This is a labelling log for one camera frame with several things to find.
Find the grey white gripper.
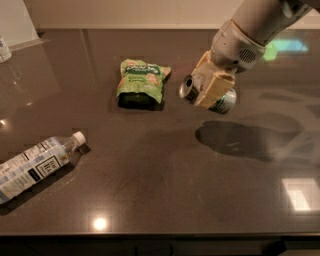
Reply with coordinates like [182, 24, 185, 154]
[191, 20, 266, 109]

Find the silver green 7up can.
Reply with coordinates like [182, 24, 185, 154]
[179, 75, 237, 114]

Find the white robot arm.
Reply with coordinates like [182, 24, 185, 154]
[180, 0, 320, 114]

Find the green snack bag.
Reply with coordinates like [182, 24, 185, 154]
[117, 59, 171, 103]

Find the clear plastic tea bottle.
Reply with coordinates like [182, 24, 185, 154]
[0, 132, 86, 204]

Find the white container at left edge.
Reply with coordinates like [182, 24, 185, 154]
[0, 35, 12, 63]

